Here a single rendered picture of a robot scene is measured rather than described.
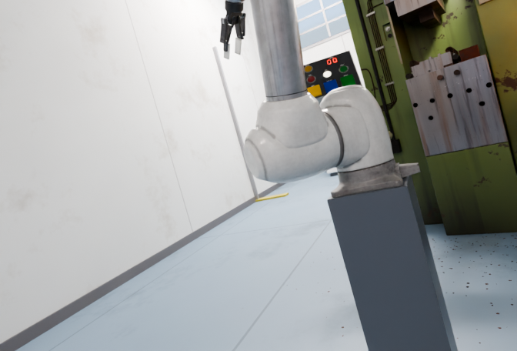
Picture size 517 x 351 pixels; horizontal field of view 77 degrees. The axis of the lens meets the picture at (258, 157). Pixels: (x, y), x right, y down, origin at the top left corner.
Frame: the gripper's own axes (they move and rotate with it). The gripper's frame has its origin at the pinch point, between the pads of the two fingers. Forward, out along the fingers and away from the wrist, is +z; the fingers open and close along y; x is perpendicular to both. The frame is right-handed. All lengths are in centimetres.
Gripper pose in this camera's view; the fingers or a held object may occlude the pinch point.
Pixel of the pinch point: (232, 49)
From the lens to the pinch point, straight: 150.8
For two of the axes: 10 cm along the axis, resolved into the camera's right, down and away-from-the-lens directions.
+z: -0.9, 7.6, 6.4
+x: -8.0, -4.4, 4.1
